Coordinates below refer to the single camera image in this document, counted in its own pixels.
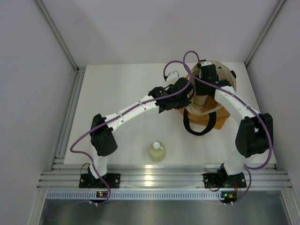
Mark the left aluminium frame post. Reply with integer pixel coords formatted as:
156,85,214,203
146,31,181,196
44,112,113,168
33,0,79,72

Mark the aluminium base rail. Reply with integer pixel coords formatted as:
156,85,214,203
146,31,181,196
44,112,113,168
37,164,293,190

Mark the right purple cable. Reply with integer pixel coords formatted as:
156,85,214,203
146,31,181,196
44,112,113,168
183,51,274,204

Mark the aluminium frame post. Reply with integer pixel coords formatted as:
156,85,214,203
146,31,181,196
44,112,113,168
244,0,288,67
33,0,79,72

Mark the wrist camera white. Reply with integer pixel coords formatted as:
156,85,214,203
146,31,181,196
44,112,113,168
167,70,180,80
199,61,212,67

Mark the purple cable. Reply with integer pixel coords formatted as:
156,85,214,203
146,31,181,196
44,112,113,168
70,60,195,207
183,51,274,204

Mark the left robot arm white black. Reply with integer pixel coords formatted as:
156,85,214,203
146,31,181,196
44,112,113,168
88,77,194,188

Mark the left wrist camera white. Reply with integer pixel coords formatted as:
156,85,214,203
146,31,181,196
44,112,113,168
167,70,180,80

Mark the black mounting plate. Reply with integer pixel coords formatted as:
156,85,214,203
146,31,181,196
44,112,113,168
202,173,222,191
79,173,120,189

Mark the white slotted cable duct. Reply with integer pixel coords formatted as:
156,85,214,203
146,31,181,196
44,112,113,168
46,190,228,200

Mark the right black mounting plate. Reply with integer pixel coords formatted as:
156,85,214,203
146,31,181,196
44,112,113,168
202,173,222,191

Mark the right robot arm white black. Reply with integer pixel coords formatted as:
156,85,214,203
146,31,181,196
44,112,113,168
194,61,273,187

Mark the right aluminium frame post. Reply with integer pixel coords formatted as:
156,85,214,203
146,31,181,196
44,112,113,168
244,0,288,67

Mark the tan canvas tote bag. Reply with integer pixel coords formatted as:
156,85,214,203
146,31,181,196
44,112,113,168
179,61,236,136

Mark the beige cap cream bottle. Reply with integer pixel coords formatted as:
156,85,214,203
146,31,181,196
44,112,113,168
193,95,207,107

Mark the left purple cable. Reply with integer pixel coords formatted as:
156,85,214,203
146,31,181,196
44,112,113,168
70,60,195,207

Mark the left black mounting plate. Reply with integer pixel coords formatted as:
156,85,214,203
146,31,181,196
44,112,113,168
79,173,120,189

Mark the green pump bottle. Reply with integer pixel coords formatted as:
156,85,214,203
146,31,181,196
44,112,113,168
148,141,165,163

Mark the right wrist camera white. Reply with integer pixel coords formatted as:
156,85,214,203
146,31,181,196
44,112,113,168
199,61,212,67

